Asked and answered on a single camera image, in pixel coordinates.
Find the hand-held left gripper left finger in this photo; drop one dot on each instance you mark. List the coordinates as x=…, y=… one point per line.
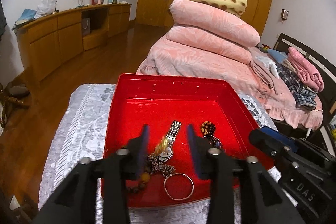
x=143, y=150

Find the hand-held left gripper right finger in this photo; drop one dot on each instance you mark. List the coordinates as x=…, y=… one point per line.
x=193, y=153

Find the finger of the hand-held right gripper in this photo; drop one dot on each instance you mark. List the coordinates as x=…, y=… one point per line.
x=281, y=136
x=265, y=141

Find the silver wrist watch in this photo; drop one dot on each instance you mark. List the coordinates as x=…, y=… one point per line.
x=175, y=129

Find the thin silver bangle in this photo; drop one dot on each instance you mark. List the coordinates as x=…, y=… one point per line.
x=192, y=185

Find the red plastic tray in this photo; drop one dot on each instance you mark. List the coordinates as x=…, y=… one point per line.
x=170, y=108

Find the blue plaid clothing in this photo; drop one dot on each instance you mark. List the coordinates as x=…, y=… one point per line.
x=299, y=90

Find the grey floral bed cover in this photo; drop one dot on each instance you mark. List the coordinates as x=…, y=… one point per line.
x=78, y=134

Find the white cloth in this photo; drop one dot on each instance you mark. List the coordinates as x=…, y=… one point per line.
x=270, y=66

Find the pink folded towel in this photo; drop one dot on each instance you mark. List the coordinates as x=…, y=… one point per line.
x=307, y=69

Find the dark bed headboard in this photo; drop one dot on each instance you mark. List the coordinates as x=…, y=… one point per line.
x=325, y=74

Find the blue pillow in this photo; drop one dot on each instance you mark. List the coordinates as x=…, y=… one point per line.
x=278, y=54

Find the pink bed blanket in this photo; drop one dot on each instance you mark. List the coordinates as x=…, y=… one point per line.
x=183, y=64

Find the pink folded quilt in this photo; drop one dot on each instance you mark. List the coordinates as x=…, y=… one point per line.
x=210, y=22
x=204, y=43

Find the grey paper bag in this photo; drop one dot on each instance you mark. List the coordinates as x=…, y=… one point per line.
x=86, y=26

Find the yellow brown-spotted blanket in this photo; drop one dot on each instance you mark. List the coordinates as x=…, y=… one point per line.
x=223, y=2

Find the long wooden cabinet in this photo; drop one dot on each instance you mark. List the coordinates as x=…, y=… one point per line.
x=44, y=37

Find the white plastic bag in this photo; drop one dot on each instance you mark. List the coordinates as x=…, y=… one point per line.
x=46, y=7

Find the light blue cloth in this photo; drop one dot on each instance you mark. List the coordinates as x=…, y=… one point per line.
x=25, y=16

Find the small wall device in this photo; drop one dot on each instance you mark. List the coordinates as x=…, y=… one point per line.
x=284, y=14

